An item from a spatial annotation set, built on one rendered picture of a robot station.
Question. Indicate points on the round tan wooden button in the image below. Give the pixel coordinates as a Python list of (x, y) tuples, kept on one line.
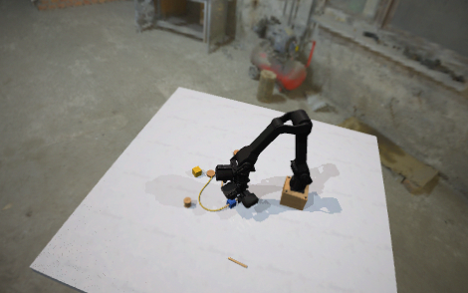
[(210, 173)]

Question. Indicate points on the blue block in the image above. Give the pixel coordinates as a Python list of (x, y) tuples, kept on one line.
[(232, 203)]

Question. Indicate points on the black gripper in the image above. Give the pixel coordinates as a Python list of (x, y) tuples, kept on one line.
[(247, 198)]

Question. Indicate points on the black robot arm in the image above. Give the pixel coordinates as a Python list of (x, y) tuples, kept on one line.
[(247, 156)]

